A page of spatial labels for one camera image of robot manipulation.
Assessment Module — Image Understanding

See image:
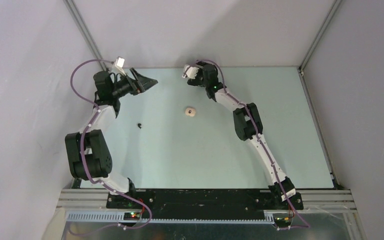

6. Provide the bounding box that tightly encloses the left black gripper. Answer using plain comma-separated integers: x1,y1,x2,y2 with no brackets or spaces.
110,68,157,99

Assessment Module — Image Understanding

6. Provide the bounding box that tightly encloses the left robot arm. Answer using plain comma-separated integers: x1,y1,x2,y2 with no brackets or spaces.
64,68,158,208

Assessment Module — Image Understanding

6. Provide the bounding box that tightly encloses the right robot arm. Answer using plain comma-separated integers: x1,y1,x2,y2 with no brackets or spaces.
182,61,299,212

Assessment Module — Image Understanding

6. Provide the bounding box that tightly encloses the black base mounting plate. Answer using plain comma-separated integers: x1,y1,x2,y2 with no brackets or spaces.
106,188,289,221

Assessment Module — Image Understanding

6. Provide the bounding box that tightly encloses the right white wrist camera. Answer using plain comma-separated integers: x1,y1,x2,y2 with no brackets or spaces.
182,64,201,79

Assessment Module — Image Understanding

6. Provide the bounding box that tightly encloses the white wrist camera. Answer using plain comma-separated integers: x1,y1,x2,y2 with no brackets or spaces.
112,56,126,76
182,64,201,79

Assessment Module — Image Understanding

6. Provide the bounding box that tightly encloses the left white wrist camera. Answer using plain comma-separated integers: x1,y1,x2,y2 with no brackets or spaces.
112,56,126,76

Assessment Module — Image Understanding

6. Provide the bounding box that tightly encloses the left aluminium frame post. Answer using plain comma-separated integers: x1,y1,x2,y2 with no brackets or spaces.
63,0,103,59

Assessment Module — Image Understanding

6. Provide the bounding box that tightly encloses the aluminium frame post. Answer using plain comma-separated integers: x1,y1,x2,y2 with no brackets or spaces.
297,0,345,190
63,0,103,59

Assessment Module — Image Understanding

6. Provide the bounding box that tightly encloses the right aluminium frame post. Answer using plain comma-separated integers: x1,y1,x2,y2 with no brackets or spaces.
297,0,345,190

